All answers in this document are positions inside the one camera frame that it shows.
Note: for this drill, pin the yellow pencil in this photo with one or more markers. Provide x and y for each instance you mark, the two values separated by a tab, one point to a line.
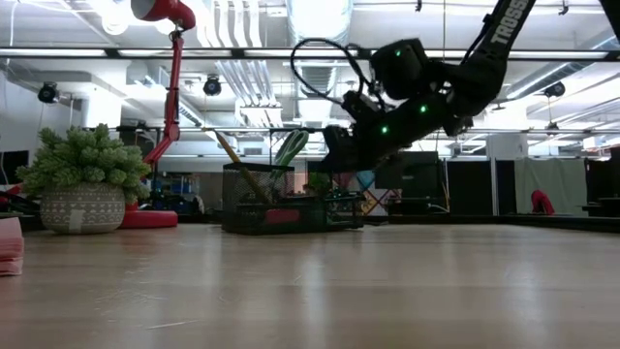
237	162

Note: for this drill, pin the black partition panel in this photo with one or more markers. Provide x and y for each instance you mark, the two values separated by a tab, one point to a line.
465	189

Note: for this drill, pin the silver ceiling duct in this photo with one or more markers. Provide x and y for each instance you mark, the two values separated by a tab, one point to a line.
319	19

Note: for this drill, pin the black overhead light bar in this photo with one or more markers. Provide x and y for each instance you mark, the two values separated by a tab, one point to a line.
111	53

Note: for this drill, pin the green plant in patterned pot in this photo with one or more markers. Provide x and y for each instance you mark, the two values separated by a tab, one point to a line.
82	165

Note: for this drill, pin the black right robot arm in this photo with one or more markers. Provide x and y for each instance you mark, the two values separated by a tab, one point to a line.
489	53

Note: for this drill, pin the white curtain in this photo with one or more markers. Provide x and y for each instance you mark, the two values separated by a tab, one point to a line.
557	179

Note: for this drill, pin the black aluminium table frame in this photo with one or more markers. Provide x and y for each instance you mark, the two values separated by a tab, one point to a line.
484	220

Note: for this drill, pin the black mesh desk organizer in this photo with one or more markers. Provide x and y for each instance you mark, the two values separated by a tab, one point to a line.
242	225

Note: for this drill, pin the red jacket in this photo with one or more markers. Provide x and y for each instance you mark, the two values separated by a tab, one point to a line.
541	203

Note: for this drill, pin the green scissors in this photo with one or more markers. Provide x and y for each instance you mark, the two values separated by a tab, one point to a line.
290	148

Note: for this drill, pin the colourful patterned board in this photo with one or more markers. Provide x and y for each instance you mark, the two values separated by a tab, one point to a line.
378	199

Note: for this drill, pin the red eraser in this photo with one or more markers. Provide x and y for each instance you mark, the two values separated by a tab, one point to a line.
283	216

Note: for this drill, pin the red desk lamp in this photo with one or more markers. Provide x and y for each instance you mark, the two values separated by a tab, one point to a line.
164	9

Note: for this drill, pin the pink sticky note pad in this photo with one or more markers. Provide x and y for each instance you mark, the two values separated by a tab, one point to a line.
10	247

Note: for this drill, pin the large black monitor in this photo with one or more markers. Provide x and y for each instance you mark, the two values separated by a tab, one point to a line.
416	184

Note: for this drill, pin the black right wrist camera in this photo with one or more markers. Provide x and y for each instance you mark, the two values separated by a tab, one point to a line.
361	106

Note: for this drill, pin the black ceiling spotlight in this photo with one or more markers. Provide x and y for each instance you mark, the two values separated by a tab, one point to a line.
48	92
212	86
554	90

